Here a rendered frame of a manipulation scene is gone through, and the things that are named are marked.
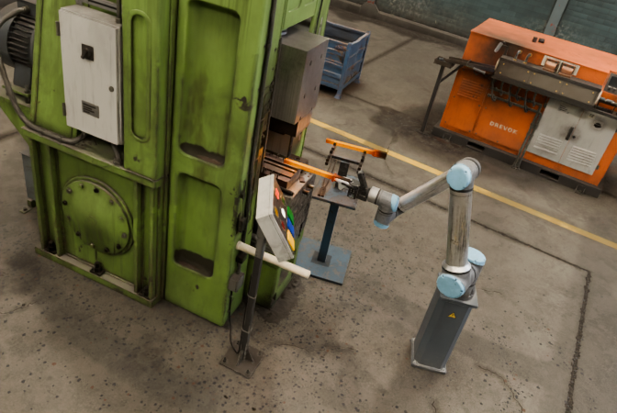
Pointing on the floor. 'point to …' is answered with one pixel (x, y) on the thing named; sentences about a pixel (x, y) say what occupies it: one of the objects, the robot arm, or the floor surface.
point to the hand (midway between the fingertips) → (337, 177)
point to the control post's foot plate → (241, 360)
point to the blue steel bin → (343, 56)
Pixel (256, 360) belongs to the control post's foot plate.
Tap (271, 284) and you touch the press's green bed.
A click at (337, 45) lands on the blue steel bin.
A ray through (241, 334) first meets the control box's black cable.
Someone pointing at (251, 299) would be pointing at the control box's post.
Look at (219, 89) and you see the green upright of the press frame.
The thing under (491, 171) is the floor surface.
